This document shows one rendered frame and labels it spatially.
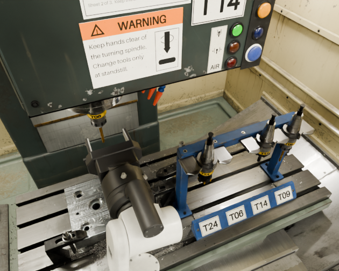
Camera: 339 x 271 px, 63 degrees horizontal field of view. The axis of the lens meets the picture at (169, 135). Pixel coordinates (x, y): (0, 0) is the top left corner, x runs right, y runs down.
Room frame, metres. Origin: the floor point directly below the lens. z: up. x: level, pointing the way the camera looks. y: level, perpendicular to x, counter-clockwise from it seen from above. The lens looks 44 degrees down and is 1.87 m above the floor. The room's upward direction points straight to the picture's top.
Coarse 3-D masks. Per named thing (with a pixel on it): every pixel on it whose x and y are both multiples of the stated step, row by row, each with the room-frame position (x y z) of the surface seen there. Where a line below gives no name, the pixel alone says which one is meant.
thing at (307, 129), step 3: (303, 120) 0.75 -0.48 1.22; (303, 123) 0.73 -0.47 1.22; (306, 123) 0.73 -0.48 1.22; (303, 126) 0.72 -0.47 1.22; (306, 126) 0.72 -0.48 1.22; (309, 126) 0.72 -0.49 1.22; (303, 129) 0.70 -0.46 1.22; (306, 129) 0.70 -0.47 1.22; (309, 129) 0.70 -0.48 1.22; (312, 129) 0.70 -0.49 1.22; (303, 132) 0.69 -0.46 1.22; (306, 132) 0.69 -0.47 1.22; (309, 132) 0.69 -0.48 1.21; (312, 132) 0.69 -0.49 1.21
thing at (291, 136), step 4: (284, 128) 0.70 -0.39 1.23; (300, 128) 0.70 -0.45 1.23; (284, 132) 0.68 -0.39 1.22; (288, 132) 0.68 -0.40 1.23; (300, 132) 0.68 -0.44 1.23; (288, 136) 0.67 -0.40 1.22; (292, 136) 0.66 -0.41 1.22; (296, 136) 0.67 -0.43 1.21; (300, 136) 0.68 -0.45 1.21; (292, 140) 0.66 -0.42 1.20
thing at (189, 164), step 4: (188, 156) 0.58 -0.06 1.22; (192, 156) 0.58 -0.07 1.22; (180, 160) 0.56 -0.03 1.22; (184, 160) 0.56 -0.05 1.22; (188, 160) 0.56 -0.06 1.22; (192, 160) 0.56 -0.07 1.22; (196, 160) 0.56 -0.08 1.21; (180, 164) 0.55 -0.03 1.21; (184, 164) 0.55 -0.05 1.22; (188, 164) 0.55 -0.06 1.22; (192, 164) 0.55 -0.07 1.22; (196, 164) 0.55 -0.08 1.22; (184, 168) 0.53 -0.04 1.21; (188, 168) 0.53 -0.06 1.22; (192, 168) 0.53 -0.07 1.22; (196, 168) 0.53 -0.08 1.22; (200, 168) 0.53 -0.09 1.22; (188, 172) 0.52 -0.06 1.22; (192, 172) 0.52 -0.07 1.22; (196, 172) 0.52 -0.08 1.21
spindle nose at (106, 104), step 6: (120, 96) 0.54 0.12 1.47; (96, 102) 0.49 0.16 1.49; (102, 102) 0.50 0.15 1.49; (108, 102) 0.51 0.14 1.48; (114, 102) 0.52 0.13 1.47; (72, 108) 0.50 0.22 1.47; (78, 108) 0.49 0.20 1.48; (84, 108) 0.49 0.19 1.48; (90, 108) 0.49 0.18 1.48; (96, 108) 0.49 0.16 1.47; (102, 108) 0.50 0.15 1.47; (108, 108) 0.51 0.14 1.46
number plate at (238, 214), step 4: (236, 208) 0.55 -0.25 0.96; (240, 208) 0.55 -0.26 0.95; (228, 212) 0.54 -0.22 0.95; (232, 212) 0.54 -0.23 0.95; (236, 212) 0.54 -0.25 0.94; (240, 212) 0.54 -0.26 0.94; (244, 212) 0.55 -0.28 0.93; (228, 216) 0.53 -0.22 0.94; (232, 216) 0.53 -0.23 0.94; (236, 216) 0.53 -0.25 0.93; (240, 216) 0.53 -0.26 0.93; (244, 216) 0.54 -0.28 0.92; (228, 220) 0.52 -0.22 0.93; (232, 220) 0.52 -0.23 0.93; (236, 220) 0.52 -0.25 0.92
